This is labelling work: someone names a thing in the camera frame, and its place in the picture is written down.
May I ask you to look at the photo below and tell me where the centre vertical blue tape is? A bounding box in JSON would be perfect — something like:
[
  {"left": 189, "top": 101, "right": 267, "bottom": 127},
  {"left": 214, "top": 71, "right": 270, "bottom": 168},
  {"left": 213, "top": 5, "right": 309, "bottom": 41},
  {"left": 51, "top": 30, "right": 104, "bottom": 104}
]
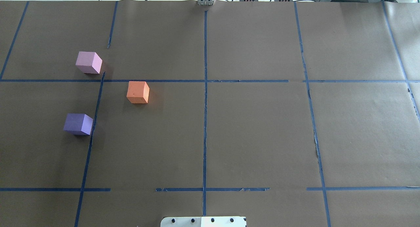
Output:
[{"left": 202, "top": 10, "right": 208, "bottom": 216}]

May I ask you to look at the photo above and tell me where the vertical blue tape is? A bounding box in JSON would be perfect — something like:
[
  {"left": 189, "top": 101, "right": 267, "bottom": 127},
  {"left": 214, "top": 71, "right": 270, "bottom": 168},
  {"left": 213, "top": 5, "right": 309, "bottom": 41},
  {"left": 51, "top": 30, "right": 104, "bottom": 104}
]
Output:
[
  {"left": 202, "top": 10, "right": 208, "bottom": 216},
  {"left": 74, "top": 72, "right": 106, "bottom": 227},
  {"left": 293, "top": 2, "right": 332, "bottom": 227}
]

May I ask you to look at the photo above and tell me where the orange cube block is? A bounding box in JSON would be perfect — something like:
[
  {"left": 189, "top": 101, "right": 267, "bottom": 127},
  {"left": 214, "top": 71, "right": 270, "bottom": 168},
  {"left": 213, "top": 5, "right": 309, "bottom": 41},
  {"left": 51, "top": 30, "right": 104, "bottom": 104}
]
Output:
[{"left": 126, "top": 81, "right": 150, "bottom": 104}]

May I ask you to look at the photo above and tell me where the lower centre horizontal tape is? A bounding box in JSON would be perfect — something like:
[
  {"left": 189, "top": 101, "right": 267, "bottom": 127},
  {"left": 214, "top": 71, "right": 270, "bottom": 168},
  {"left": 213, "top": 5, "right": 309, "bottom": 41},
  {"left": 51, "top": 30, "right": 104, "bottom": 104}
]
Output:
[{"left": 155, "top": 188, "right": 270, "bottom": 192}]

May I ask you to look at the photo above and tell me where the brown paper table cover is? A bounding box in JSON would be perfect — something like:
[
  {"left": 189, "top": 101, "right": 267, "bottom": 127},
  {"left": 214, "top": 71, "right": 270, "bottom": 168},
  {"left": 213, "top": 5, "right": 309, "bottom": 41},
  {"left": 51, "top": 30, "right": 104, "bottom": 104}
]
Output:
[{"left": 1, "top": 0, "right": 419, "bottom": 227}]

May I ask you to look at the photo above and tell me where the pink cube block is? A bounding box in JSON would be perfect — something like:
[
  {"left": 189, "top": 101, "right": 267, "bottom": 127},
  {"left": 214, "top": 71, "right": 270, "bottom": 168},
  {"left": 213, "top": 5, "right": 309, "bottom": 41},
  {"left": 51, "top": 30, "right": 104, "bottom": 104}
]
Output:
[{"left": 75, "top": 51, "right": 103, "bottom": 74}]

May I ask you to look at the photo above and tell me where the purple cube block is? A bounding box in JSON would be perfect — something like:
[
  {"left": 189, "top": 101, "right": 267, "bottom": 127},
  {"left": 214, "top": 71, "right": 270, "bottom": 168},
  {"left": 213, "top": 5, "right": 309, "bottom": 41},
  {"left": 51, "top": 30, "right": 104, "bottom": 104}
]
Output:
[{"left": 63, "top": 113, "right": 94, "bottom": 136}]

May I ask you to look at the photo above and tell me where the lower right horizontal tape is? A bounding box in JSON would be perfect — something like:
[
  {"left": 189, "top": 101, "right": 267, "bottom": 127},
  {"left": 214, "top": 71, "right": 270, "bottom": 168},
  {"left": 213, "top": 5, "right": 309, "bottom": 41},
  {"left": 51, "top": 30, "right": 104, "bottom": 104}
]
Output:
[{"left": 306, "top": 186, "right": 420, "bottom": 191}]

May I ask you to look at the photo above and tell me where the upper left short tape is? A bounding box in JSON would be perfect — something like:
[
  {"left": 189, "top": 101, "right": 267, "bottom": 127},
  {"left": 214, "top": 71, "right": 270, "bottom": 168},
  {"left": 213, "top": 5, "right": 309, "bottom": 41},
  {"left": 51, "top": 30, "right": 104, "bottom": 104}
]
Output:
[{"left": 107, "top": 1, "right": 119, "bottom": 49}]

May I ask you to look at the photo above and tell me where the left vertical blue tape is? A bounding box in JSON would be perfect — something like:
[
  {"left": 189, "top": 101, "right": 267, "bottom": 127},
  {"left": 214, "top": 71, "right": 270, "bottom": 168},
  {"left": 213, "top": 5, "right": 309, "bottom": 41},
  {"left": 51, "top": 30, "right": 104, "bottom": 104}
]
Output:
[{"left": 74, "top": 72, "right": 106, "bottom": 227}]

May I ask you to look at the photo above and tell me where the right vertical blue tape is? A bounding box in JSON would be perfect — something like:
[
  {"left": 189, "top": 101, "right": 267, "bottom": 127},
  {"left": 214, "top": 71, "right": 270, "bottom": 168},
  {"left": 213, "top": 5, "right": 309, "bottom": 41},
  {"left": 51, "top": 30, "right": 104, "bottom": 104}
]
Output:
[{"left": 293, "top": 2, "right": 332, "bottom": 227}]

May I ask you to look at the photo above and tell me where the upper right horizontal tape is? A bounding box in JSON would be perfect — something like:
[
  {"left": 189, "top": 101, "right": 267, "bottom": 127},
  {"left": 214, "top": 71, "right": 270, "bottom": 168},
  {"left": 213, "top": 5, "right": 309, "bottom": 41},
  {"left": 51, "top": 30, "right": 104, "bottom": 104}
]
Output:
[{"left": 303, "top": 80, "right": 420, "bottom": 83}]

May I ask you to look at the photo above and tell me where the far right diagonal tape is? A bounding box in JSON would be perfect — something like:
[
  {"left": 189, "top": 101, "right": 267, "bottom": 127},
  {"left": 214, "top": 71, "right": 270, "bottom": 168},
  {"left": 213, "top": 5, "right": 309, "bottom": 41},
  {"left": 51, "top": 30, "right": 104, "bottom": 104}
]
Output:
[{"left": 381, "top": 1, "right": 420, "bottom": 122}]

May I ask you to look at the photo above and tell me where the diagonal tape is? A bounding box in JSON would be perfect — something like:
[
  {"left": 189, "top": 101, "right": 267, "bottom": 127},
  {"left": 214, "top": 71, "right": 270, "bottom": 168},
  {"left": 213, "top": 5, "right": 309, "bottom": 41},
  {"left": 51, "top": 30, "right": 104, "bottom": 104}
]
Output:
[
  {"left": 0, "top": 1, "right": 30, "bottom": 81},
  {"left": 381, "top": 1, "right": 420, "bottom": 122}
]

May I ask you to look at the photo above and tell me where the far left diagonal tape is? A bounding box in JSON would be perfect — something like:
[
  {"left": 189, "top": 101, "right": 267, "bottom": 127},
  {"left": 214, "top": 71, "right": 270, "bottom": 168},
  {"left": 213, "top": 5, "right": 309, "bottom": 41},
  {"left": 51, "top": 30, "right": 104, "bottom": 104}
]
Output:
[{"left": 0, "top": 1, "right": 30, "bottom": 81}]

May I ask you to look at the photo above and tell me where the upper horizontal blue tape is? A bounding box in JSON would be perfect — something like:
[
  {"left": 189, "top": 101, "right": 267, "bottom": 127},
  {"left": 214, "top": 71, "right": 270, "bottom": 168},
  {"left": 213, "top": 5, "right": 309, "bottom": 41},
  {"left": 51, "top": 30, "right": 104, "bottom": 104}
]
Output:
[{"left": 1, "top": 79, "right": 289, "bottom": 83}]

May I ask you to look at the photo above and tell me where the lower left horizontal tape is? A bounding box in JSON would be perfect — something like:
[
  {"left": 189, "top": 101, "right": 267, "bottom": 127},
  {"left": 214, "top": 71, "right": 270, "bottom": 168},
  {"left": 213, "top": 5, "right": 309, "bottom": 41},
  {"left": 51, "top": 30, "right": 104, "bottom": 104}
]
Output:
[{"left": 0, "top": 188, "right": 111, "bottom": 192}]

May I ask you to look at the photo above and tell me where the white metal base plate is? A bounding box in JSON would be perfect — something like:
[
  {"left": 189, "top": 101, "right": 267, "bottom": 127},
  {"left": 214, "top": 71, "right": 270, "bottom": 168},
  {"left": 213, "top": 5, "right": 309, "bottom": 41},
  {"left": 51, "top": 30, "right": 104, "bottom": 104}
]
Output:
[{"left": 160, "top": 216, "right": 247, "bottom": 227}]

